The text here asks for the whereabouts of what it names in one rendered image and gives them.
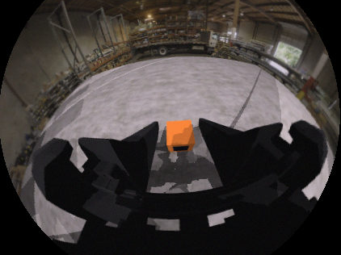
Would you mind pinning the orange block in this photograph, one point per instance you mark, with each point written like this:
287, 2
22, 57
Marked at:
179, 136

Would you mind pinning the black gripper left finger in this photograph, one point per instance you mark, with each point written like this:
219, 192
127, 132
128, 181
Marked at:
134, 155

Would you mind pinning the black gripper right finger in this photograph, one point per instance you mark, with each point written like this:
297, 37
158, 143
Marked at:
230, 148

